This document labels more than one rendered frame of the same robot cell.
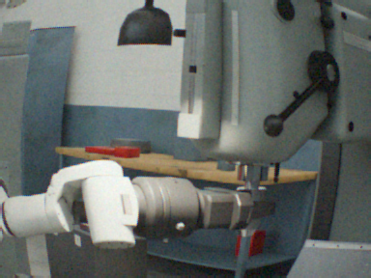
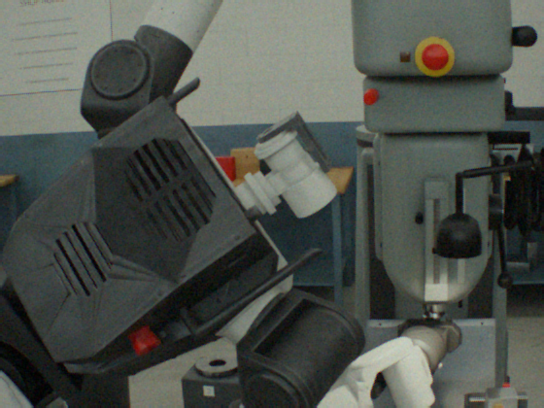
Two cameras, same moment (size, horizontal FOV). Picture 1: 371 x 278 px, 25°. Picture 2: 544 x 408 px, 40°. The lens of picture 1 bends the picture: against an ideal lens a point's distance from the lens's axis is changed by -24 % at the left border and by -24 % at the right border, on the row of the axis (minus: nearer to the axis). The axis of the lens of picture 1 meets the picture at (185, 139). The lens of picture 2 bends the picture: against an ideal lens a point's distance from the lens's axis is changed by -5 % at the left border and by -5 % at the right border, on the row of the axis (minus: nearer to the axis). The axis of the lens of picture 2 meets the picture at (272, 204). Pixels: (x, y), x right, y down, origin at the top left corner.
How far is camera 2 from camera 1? 1.16 m
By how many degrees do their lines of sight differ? 37
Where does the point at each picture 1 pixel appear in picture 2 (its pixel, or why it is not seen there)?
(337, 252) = not seen: hidden behind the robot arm
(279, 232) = not seen: outside the picture
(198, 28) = (441, 214)
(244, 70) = not seen: hidden behind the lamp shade
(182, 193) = (437, 340)
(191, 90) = (437, 267)
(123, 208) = (425, 371)
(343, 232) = (414, 310)
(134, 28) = (470, 242)
